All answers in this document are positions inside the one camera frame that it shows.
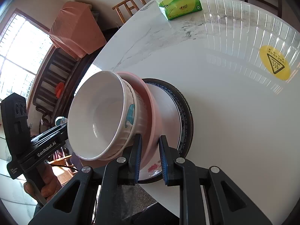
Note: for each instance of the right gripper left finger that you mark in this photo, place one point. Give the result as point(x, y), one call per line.
point(133, 155)

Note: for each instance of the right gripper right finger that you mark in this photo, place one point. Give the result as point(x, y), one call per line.
point(172, 171)

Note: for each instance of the pink bowl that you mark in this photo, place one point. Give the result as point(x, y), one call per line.
point(147, 112)

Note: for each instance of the white plate pink flowers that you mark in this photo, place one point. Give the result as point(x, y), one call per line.
point(171, 128)

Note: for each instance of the large blue white plate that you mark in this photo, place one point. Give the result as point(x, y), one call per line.
point(187, 125)

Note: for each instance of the white ribbed bowl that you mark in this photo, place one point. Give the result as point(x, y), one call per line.
point(105, 117)

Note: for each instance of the person's left hand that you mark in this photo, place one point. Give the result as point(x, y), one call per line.
point(52, 184)

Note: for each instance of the dark carved wooden bench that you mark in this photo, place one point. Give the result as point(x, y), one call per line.
point(56, 85)

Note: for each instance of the side window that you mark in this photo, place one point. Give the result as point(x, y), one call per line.
point(24, 46)

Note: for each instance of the pink covered box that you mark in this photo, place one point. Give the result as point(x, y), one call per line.
point(76, 31)

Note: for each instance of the light wooden chair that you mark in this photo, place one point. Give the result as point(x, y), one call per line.
point(129, 5)

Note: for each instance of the yellow warning sticker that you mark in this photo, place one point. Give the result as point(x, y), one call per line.
point(275, 62)

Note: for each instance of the green tissue pack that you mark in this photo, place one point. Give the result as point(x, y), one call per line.
point(172, 9)

